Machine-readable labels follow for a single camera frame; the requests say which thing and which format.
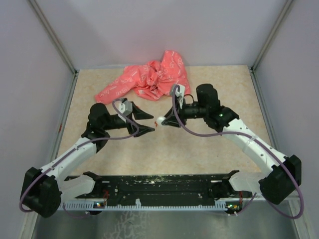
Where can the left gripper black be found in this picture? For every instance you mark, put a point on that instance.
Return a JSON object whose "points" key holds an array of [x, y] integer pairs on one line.
{"points": [[139, 114]]}

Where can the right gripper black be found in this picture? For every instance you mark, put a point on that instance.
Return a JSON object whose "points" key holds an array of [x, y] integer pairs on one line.
{"points": [[172, 120]]}

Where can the white earbud charging case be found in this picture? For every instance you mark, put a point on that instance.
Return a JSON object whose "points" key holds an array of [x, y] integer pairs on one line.
{"points": [[160, 120]]}

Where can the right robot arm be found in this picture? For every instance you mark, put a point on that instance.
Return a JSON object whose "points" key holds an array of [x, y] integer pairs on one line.
{"points": [[279, 175]]}

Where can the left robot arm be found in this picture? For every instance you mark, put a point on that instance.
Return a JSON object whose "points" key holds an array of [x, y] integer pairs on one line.
{"points": [[47, 188]]}

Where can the pink printed cloth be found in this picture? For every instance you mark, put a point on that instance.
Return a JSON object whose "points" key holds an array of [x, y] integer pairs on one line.
{"points": [[149, 81]]}

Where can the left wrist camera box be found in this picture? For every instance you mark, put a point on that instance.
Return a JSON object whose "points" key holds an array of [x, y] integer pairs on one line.
{"points": [[125, 107]]}

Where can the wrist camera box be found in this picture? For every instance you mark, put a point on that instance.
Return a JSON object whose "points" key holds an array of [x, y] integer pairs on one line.
{"points": [[125, 107], [177, 90]]}

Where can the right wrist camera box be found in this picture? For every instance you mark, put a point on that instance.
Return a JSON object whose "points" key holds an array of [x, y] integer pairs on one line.
{"points": [[177, 90]]}

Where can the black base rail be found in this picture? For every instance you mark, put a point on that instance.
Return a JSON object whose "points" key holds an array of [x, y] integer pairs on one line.
{"points": [[163, 190]]}

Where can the right aluminium frame post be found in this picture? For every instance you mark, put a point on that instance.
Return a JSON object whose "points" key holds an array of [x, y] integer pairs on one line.
{"points": [[285, 11]]}

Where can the aluminium frame post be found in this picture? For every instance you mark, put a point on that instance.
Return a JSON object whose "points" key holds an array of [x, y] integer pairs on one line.
{"points": [[52, 35], [285, 11]]}

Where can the white slotted cable duct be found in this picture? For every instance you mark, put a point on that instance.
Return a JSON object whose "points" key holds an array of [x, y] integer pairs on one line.
{"points": [[97, 206]]}

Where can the left aluminium frame post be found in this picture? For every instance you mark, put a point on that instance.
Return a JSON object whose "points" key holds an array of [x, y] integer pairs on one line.
{"points": [[52, 35]]}

